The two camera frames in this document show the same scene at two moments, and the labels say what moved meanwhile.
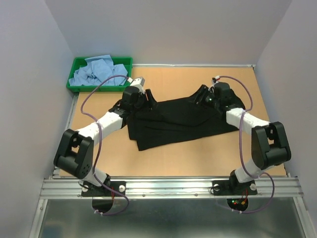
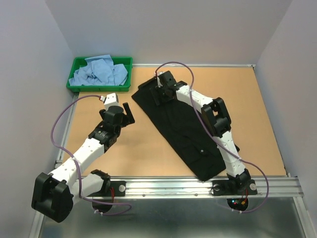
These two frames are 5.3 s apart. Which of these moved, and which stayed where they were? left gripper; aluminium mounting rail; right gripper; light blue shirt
Moved: left gripper; right gripper
Stayed: aluminium mounting rail; light blue shirt
